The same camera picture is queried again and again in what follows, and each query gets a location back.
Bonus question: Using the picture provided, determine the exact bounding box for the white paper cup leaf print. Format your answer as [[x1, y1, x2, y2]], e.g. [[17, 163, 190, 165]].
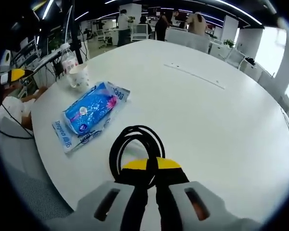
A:
[[69, 64, 90, 89]]

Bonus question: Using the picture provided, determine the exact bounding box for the white side desk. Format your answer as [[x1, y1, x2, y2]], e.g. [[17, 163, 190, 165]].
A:
[[12, 49, 66, 73]]

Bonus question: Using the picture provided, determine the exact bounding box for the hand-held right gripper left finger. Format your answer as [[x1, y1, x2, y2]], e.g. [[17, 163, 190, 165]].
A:
[[76, 158, 150, 231]]

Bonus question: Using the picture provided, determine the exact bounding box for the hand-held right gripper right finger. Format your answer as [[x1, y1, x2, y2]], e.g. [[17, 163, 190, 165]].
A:
[[155, 157, 234, 231]]

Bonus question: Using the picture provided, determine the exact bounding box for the white mesh office chair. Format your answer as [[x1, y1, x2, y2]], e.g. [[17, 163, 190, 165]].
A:
[[220, 47, 246, 69], [132, 24, 152, 41]]

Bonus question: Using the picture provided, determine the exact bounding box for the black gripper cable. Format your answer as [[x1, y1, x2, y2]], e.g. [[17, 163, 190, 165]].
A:
[[0, 103, 34, 139]]

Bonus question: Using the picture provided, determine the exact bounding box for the blue tissue pack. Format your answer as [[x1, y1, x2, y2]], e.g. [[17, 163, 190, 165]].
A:
[[62, 81, 118, 135]]

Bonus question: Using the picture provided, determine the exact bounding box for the clear plastic water bottle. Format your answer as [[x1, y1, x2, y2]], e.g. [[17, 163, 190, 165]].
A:
[[60, 43, 79, 89]]

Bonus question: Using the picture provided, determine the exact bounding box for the white tabletop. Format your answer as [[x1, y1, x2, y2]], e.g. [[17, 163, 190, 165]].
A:
[[30, 39, 289, 226]]

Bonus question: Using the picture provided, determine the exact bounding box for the white blue wipes packet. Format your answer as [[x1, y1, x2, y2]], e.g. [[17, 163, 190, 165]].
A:
[[52, 81, 131, 154]]

